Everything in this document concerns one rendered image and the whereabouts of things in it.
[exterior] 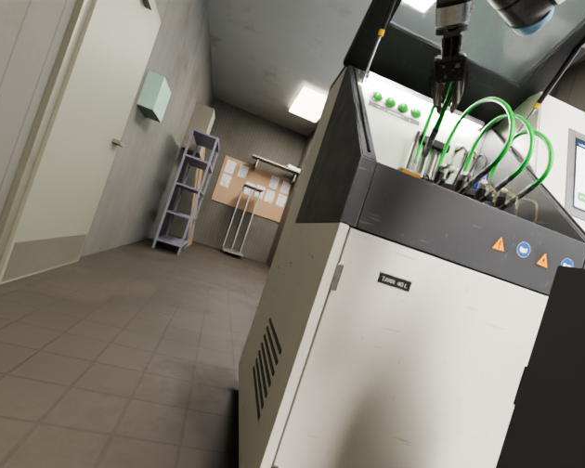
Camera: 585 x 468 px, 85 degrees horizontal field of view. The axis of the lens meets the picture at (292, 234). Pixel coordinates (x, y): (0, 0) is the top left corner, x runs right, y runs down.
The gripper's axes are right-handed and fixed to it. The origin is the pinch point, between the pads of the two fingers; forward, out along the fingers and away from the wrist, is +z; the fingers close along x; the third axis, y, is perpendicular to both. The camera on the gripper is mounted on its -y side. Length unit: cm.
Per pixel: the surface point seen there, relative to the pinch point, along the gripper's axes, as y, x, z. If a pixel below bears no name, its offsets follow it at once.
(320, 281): 52, -24, 21
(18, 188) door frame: 16, -198, 17
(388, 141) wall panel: -30.3, -19.9, 19.5
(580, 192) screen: -28, 46, 41
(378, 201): 36.1, -13.3, 9.3
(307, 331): 60, -26, 29
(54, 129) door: -15, -194, -3
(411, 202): 32.2, -6.3, 11.6
